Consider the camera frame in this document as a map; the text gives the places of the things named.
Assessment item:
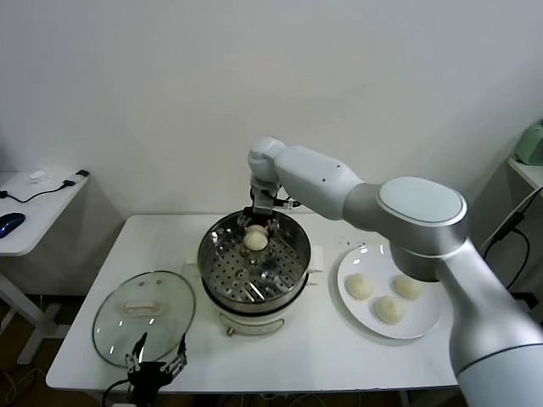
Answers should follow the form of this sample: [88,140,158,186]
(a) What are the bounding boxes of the white hanging cable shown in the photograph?
[479,185,543,252]

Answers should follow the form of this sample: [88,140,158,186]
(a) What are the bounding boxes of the white steamed baozi bun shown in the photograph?
[244,224,269,251]
[394,275,425,301]
[345,273,377,301]
[372,295,406,326]

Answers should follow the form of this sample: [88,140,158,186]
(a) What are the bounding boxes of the blue computer mouse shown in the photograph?
[0,212,25,239]

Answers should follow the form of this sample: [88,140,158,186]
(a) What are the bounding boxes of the white side table with legs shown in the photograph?
[0,171,90,368]

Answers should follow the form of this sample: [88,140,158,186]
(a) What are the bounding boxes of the large white round plate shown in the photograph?
[337,244,442,340]

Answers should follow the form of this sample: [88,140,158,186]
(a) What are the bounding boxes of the round glass pot lid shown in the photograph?
[92,270,197,369]

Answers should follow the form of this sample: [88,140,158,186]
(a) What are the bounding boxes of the stainless perforated steamer basket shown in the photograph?
[197,210,311,306]

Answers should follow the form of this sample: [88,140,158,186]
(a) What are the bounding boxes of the black power adapter cable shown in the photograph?
[481,186,543,294]

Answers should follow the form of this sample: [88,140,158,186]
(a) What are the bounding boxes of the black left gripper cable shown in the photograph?
[104,379,132,407]

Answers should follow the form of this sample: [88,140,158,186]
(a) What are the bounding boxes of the thin black desk cable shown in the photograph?
[0,180,71,205]

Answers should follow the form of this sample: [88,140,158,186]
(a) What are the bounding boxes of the pale green appliance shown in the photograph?
[515,120,543,166]

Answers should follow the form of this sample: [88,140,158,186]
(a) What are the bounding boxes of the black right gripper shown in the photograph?
[238,187,282,238]

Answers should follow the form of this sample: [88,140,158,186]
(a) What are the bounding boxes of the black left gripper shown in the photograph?
[124,332,188,407]

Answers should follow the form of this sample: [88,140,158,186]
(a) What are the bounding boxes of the white electric cooking pot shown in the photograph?
[181,241,326,338]

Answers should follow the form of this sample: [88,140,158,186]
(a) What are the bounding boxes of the white side table under appliance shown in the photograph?
[507,155,543,192]

